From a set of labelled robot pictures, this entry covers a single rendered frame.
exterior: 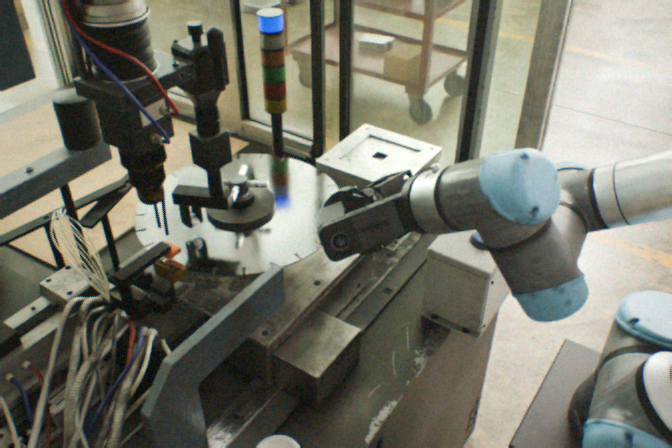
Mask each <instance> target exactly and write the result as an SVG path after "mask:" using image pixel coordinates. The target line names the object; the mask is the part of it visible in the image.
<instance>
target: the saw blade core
mask: <svg viewBox="0 0 672 448"><path fill-rule="evenodd" d="M232 157H233V161H232V162H231V163H229V164H227V165H225V166H224V167H223V168H222V172H223V179H229V178H230V176H232V175H234V174H239V171H240V168H241V166H242V165H246V166H247V170H246V173H245V176H246V177H247V178H248V180H254V181H268V182H269V188H267V189H268V190H269V191H270V192H271V193H272V194H273V195H274V198H275V210H274V212H273V213H272V215H271V216H270V217H269V218H268V219H266V220H265V221H263V222H261V223H259V224H256V225H253V226H249V227H242V228H231V227H225V226H221V225H219V224H216V223H215V222H213V221H212V220H211V219H210V218H209V217H208V216H207V213H206V208H201V211H202V218H203V222H202V223H200V222H199V224H198V225H196V226H195V227H192V228H191V229H189V228H188V227H186V226H185V225H184V224H182V223H181V217H180V212H179V206H178V205H173V201H172V196H171V193H172V192H173V191H174V189H175V188H176V186H177V185H186V186H196V187H207V188H209V186H208V178H207V171H206V170H203V169H202V168H200V167H198V166H197V165H195V164H193V163H192V165H193V166H194V167H195V168H193V166H192V165H191V164H189V165H187V166H184V167H182V168H180V169H178V170H176V171H174V172H172V173H171V174H168V175H167V177H166V180H165V181H164V182H163V187H164V190H165V205H166V215H167V223H168V230H169V235H165V228H164V221H163V213H162V203H161V202H160V203H158V204H157V206H158V211H159V216H160V221H161V226H162V227H161V228H158V225H157V220H156V215H155V210H154V205H145V204H143V203H142V202H140V204H139V206H138V208H137V211H136V216H135V228H136V232H137V235H138V238H139V240H140V241H141V243H142V244H143V246H144V247H145V248H146V249H147V250H148V249H150V248H151V247H153V246H154V245H156V244H157V243H158V242H160V241H164V242H165V241H168V242H170V243H173V244H175V245H177V246H179V247H180V248H181V252H180V253H178V254H177V255H175V256H174V257H173V258H171V259H170V260H169V259H167V258H165V257H162V258H160V259H159V260H162V259H163V260H167V263H166V265H169V266H171V267H173V268H176V269H179V270H182V271H184V270H185V269H186V268H187V267H188V265H191V266H189V267H188V268H187V269H186V270H185V271H186V272H189V273H193V274H198V275H206V276H213V274H214V272H215V269H218V270H217V271H216V273H215V276H216V277H239V276H243V270H242V269H246V270H245V276H250V275H257V274H262V273H264V272H265V271H267V270H268V269H269V268H270V267H271V265H270V264H273V265H274V264H277V265H279V266H281V267H283V268H285V267H288V266H291V265H293V264H296V263H298V262H300V260H301V259H304V258H306V257H308V256H310V255H311V254H313V253H314V252H316V251H317V250H319V249H320V248H321V247H322V246H321V245H322V244H321V241H320V239H319V236H318V230H317V227H316V226H315V222H316V218H317V215H318V213H319V211H320V210H321V208H322V207H323V205H324V203H325V202H326V201H327V200H328V198H329V197H330V196H331V195H332V194H331V192H333V191H339V189H338V187H337V185H336V184H335V182H334V181H333V180H332V179H331V178H330V177H329V176H327V175H326V174H325V173H323V172H322V171H321V170H319V169H317V168H315V167H314V166H312V165H309V164H307V163H306V164H305V162H302V161H299V160H296V159H292V158H288V157H286V158H285V157H282V156H277V155H269V154H263V155H262V158H260V157H261V154H239V159H238V154H234V155H232ZM283 158H285V159H283ZM282 160H283V161H282ZM301 166H303V167H301ZM172 174H173V175H172ZM174 175H175V176H176V177H175V176H174ZM317 175H318V176H317ZM143 215H145V216H143ZM143 230H145V231H143ZM314 242H317V243H318V244H317V243H314ZM153 243H155V244H153ZM151 244H153V245H151ZM319 244H320V245H319ZM295 254H298V256H299V257H300V258H301V259H300V258H299V257H298V256H297V255H295ZM163 260H162V261H163Z"/></svg>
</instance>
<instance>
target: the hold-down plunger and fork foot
mask: <svg viewBox="0 0 672 448"><path fill-rule="evenodd" d="M207 178H208V186H209V188H207V187H196V186H186V185H177V186H176V188H175V189H174V191H173V192H172V193H171V196H172V201H173V205H178V206H179V212H180V217H181V223H182V224H184V225H185V226H186V227H188V228H189V229H191V228H192V222H191V216H190V210H189V206H190V207H191V213H194V214H195V215H196V216H197V217H198V220H199V222H200V223H202V222H203V218H202V211H201V208H209V209H218V210H227V211H229V210H230V208H231V206H232V204H233V202H234V195H233V190H226V189H224V180H223V172H222V169H220V170H217V171H213V172H208V171H207Z"/></svg>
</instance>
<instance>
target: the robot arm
mask: <svg viewBox="0 0 672 448"><path fill-rule="evenodd" d="M405 175H407V176H408V177H407V178H404V176H405ZM390 176H391V177H390ZM666 219H672V149H669V150H665V151H661V152H657V153H652V154H648V155H644V156H639V157H635V158H631V159H627V160H622V161H618V162H614V163H610V164H604V165H600V166H596V167H593V168H590V167H588V166H587V165H585V164H583V163H577V162H572V161H564V162H560V163H557V164H555V165H554V164H553V162H552V161H551V160H550V158H549V157H548V156H547V155H545V154H544V153H543V152H541V151H539V150H536V149H531V148H526V149H515V150H509V151H499V152H495V153H491V154H489V155H488V156H485V157H481V158H477V159H473V160H469V161H465V162H461V163H456V164H453V165H449V166H446V167H444V168H441V166H440V164H438V163H434V164H432V165H431V170H428V171H424V172H422V173H421V174H416V175H413V174H412V172H411V169H406V170H402V171H398V172H395V173H391V174H387V175H384V176H382V177H380V178H378V179H376V180H375V181H373V182H372V183H371V184H369V186H367V187H365V188H364V190H362V191H359V192H358V190H357V188H356V187H353V188H352V187H345V188H342V189H340V190H339V191H337V192H335V193H333V194H332V195H331V196H330V197H329V198H328V200H327V201H326V202H325V203H324V205H323V207H322V208H321V210H320V211H319V213H318V215H317V218H316V222H315V226H316V227H317V230H318V236H319V239H320V241H321V244H322V246H323V249H324V252H325V254H326V255H327V257H328V258H329V259H330V261H331V262H334V263H336V262H339V261H342V259H344V258H347V257H349V256H352V255H354V254H363V255H365V254H369V253H372V252H377V253H378V252H379V251H381V250H382V249H383V247H382V245H383V246H384V247H387V246H388V245H390V244H391V243H392V239H395V238H397V239H400V238H402V237H403V236H404V235H406V234H408V233H409V232H412V231H415V232H417V233H419V234H432V235H443V234H451V233H458V232H464V231H471V230H477V231H478V233H479V235H480V237H481V239H482V240H483V242H484V244H485V245H486V247H487V249H488V251H489V253H490V255H491V256H492V258H493V260H494V263H495V264H496V266H497V268H498V270H499V272H500V273H501V275H502V277H503V279H504V280H505V282H506V284H507V286H508V288H509V289H510V291H511V293H510V294H511V296H512V297H513V298H515V299H516V301H517V302H518V304H519V305H521V307H522V309H523V310H524V312H525V313H526V315H527V316H528V317H529V318H531V319H533V320H535V321H538V322H552V321H558V320H562V319H564V318H567V317H569V316H571V315H572V314H574V313H575V312H577V311H578V310H579V309H580V308H581V307H582V306H583V305H584V304H585V302H586V300H587V298H588V294H589V290H588V287H587V284H586V282H585V280H584V274H583V272H581V271H580V270H579V268H578V264H577V261H578V258H579V256H580V253H581V250H582V246H583V243H584V241H585V238H586V235H587V233H590V232H596V231H602V230H608V229H614V228H620V227H626V226H631V225H637V224H643V223H649V222H655V221H661V220H666ZM381 244H382V245H381ZM568 415H569V421H570V425H571V427H572V430H573V432H574V434H575V436H576V437H577V439H578V440H579V441H580V443H581V444H582V448H672V295H671V294H667V293H662V292H656V291H643V292H636V293H632V294H630V295H628V296H626V297H625V298H624V299H623V300H622V301H621V303H620V305H619V307H618V309H617V310H616V311H615V313H614V320H613V323H612V326H611V329H610V331H609V332H608V335H607V337H606V340H605V343H604V347H603V350H602V352H601V355H600V358H599V361H598V364H597V367H596V369H595V371H594V372H593V373H592V374H591V375H590V376H588V377H587V378H586V379H585V380H584V381H583V382H582V383H581V384H580V385H579V386H578V387H577V388H576V390H575V392H574V393H573V396H572V399H571V402H570V405H569V410H568Z"/></svg>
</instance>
